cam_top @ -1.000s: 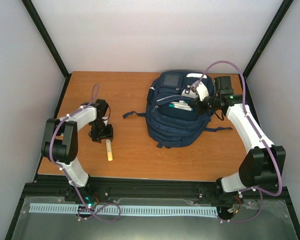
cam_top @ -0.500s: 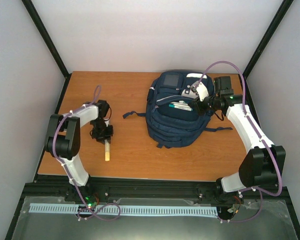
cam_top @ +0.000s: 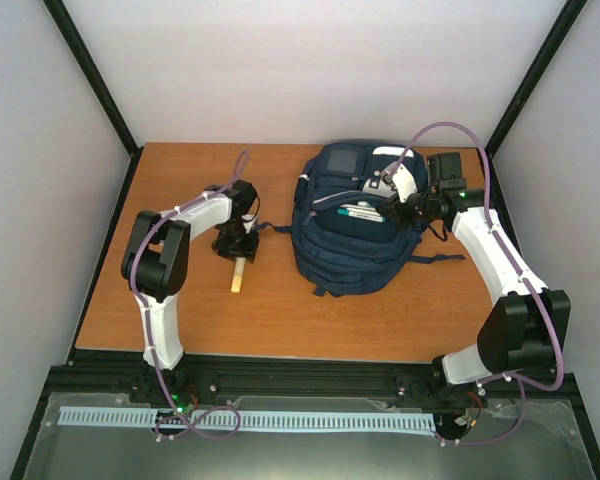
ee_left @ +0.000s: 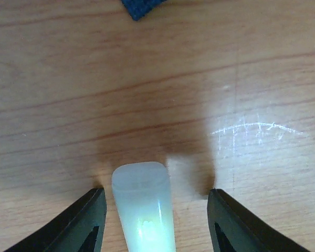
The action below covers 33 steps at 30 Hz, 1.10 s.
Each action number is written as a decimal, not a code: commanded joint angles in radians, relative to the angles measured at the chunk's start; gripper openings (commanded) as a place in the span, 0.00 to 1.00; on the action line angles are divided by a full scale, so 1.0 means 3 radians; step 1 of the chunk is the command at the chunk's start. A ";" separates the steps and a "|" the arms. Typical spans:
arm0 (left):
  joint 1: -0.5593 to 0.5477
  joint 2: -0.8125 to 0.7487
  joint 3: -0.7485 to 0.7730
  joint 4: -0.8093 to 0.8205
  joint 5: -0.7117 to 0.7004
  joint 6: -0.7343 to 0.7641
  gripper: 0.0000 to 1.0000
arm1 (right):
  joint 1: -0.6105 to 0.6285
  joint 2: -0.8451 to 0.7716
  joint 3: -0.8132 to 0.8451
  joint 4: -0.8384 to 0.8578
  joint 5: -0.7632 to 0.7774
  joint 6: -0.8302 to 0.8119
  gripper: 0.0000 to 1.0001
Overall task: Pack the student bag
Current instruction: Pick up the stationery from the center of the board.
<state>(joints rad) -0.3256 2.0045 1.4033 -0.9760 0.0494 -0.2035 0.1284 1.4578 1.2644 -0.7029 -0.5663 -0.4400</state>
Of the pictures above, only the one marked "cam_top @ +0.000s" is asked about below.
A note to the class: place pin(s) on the clear acrylic front plate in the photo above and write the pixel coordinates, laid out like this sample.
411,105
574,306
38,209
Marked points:
512,439

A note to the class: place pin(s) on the yellow glue stick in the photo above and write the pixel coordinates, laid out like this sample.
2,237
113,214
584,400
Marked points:
238,274

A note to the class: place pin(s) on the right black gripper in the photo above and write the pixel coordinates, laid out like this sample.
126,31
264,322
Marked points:
400,218

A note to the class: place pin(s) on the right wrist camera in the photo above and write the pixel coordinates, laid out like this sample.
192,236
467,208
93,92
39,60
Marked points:
398,182

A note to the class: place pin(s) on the black aluminium frame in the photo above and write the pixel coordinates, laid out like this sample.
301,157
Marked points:
91,371

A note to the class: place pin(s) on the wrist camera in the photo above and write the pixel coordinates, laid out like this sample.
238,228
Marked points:
398,182
249,222

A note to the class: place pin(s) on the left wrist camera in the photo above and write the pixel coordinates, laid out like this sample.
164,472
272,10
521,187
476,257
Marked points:
249,222

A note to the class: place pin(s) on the green capped marker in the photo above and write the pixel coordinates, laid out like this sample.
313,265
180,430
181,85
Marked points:
362,215

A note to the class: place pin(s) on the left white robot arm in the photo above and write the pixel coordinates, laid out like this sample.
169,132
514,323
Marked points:
156,259

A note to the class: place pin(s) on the navy blue backpack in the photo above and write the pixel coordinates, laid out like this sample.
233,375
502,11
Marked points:
341,255

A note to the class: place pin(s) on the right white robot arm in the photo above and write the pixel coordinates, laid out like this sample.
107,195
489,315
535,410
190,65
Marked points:
522,337

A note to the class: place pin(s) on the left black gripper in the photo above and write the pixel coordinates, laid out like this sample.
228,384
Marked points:
247,251

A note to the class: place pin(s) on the purple capped marker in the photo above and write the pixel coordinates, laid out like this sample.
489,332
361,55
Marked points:
359,206

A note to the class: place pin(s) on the light blue cable duct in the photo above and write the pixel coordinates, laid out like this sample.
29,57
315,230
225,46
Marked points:
250,421

